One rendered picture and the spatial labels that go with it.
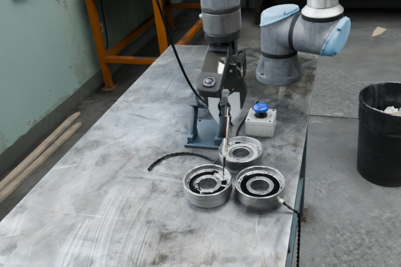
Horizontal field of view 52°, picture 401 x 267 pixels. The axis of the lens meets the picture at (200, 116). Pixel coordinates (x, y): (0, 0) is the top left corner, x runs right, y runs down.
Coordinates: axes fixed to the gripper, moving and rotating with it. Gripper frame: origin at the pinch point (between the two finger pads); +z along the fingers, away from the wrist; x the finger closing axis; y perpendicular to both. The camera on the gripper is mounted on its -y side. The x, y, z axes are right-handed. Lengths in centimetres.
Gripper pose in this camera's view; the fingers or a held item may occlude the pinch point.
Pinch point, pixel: (225, 122)
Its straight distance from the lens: 88.9
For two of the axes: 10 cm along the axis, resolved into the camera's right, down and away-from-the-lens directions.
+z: 0.9, 8.5, 5.1
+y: 2.7, -5.2, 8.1
